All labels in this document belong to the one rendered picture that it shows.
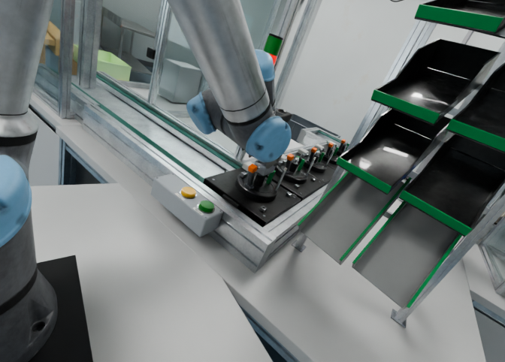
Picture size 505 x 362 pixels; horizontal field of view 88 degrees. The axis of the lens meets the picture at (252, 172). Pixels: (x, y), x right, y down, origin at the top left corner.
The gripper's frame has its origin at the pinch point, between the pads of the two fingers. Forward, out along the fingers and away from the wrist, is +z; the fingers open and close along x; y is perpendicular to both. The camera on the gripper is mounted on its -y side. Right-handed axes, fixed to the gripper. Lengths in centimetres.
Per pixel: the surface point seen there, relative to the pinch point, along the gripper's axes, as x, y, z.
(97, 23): -105, -9, -9
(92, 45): -105, -2, -2
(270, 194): 6.1, 7.6, 6.3
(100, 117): -60, 22, -2
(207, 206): -0.8, 24.8, -5.9
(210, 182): -9.4, 17.0, 1.0
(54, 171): -81, 49, 20
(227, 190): -3.8, 15.8, 2.0
